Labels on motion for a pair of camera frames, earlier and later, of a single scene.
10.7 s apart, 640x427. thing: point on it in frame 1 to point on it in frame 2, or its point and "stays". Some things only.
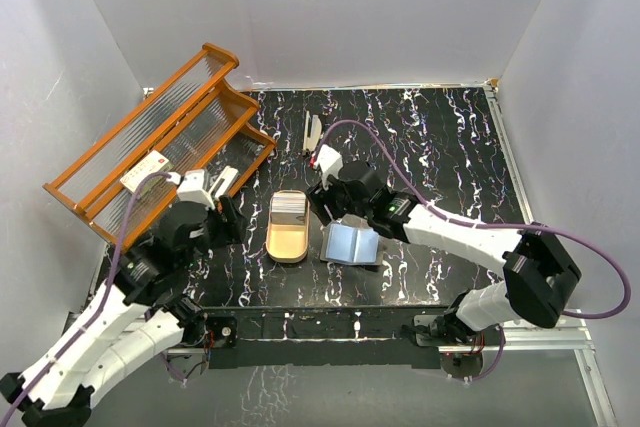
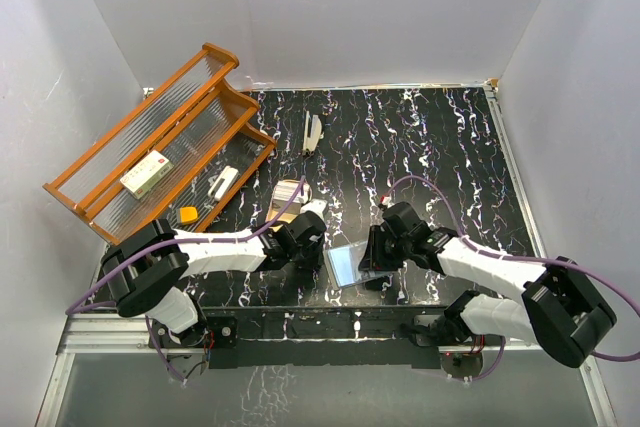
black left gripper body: (217, 233) to (307, 257)
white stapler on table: (310, 144) stays
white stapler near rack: (224, 183) stays
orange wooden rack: (189, 140) stays
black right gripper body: (340, 202) to (388, 252)
